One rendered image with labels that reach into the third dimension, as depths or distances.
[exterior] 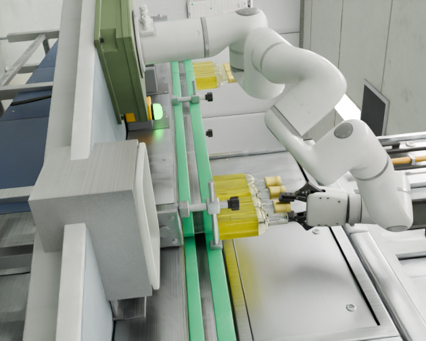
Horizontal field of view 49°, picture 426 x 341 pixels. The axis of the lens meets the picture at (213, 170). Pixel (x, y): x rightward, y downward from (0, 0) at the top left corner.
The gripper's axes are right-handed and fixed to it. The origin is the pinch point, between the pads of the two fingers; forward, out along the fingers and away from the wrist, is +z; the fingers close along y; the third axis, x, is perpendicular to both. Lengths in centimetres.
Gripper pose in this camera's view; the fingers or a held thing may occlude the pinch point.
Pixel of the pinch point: (286, 206)
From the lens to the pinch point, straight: 124.0
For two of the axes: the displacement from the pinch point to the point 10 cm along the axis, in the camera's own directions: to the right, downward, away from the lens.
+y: -0.7, -8.6, -5.0
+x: -1.7, 5.0, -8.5
